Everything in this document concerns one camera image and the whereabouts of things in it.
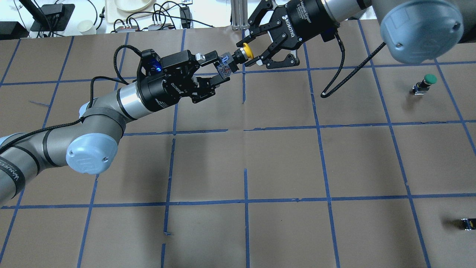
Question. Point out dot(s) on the green push button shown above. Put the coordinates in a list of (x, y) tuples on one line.
[(423, 87)]

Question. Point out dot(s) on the beige plate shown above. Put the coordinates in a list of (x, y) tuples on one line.
[(131, 6)]

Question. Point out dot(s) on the white paper cup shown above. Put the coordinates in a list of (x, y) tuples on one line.
[(86, 27)]

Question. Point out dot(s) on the black power adapter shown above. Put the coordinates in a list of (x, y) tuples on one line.
[(185, 17)]

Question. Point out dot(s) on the yellow push button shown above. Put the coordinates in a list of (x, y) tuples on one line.
[(228, 63)]

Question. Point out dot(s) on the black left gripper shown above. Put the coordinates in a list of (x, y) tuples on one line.
[(162, 91)]

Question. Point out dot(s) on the beige tray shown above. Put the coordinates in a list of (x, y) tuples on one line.
[(112, 13)]

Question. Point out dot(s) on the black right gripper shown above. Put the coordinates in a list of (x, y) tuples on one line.
[(305, 22)]

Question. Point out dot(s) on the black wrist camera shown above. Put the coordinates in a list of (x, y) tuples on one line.
[(150, 62)]

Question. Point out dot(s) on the small circuit board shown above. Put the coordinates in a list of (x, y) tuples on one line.
[(120, 26), (160, 26)]

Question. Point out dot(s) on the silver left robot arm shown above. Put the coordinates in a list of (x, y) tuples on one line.
[(89, 144)]

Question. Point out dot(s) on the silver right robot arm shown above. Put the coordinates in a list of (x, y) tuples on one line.
[(413, 30)]

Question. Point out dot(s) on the black box device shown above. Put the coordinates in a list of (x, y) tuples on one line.
[(51, 17)]

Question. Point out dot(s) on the aluminium frame post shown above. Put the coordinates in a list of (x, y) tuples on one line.
[(239, 15)]

